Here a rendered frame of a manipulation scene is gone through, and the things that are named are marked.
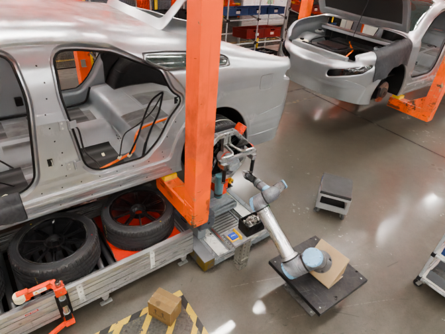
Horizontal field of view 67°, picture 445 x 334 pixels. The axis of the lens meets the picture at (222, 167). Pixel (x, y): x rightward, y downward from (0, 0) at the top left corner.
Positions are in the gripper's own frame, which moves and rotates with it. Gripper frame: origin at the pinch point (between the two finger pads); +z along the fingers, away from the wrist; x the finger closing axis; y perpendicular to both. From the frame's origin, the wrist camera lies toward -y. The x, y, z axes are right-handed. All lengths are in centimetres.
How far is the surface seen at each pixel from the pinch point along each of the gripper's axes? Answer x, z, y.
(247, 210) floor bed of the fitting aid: -31, -4, 49
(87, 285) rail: -143, -24, -99
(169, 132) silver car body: -13, 22, -89
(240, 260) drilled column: -67, -59, 4
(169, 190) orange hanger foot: -55, 10, -58
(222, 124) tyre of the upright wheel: 23, 13, -53
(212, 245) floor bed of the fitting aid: -77, -25, 3
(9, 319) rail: -178, -24, -138
